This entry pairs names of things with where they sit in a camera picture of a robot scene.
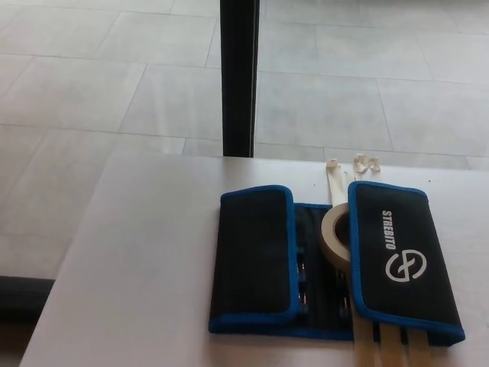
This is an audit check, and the black toolkit case blue trim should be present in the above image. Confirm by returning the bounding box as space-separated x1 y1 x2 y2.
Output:
207 181 467 343

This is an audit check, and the black vertical post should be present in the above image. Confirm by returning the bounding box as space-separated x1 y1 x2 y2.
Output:
219 0 261 158

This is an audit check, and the beige masking tape roll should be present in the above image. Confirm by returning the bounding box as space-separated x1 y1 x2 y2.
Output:
320 202 358 268

